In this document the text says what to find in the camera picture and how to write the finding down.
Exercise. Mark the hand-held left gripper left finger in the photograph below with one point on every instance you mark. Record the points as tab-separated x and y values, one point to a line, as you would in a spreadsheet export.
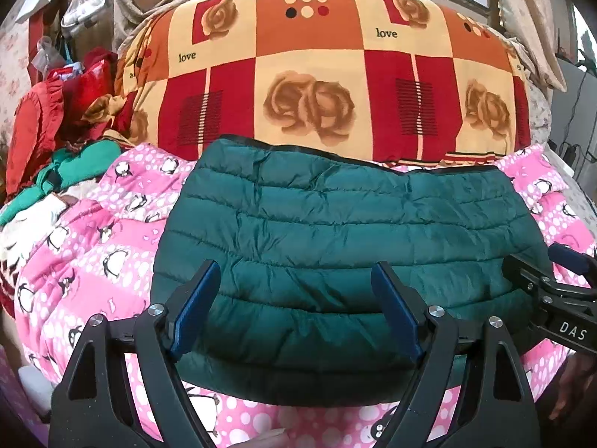
200	298

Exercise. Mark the clear plastic bag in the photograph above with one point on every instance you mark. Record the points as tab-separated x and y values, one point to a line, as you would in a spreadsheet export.
86	14

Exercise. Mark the pink penguin print blanket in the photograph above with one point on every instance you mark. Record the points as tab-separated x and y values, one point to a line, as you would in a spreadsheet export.
93	252

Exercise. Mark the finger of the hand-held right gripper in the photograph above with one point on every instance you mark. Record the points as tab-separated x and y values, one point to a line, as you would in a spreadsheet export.
524	273
574	259

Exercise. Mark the red rose print cloth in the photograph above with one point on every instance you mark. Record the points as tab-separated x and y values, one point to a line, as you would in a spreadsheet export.
100	109

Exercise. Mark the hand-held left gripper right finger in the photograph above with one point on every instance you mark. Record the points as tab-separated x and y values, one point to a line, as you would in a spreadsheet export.
396	308

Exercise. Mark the person's right hand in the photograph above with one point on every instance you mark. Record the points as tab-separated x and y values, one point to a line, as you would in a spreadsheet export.
569	382

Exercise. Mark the shiny red cloth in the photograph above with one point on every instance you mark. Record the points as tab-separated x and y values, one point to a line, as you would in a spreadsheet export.
88	84

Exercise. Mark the rose print fleece blanket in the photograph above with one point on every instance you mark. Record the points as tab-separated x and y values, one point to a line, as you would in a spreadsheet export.
308	56

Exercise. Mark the white patterned cloth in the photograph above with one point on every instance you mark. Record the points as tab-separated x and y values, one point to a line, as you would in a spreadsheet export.
23	224

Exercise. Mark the green puffer jacket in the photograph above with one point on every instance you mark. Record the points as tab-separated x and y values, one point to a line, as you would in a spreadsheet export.
303	224

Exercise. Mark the red ruffled garment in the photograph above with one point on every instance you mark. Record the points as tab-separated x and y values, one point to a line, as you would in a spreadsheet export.
32	121

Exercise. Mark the grey floral cloth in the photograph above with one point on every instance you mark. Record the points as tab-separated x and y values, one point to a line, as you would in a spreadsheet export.
541	116

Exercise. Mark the green cloth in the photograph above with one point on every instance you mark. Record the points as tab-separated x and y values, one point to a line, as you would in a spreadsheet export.
93	156

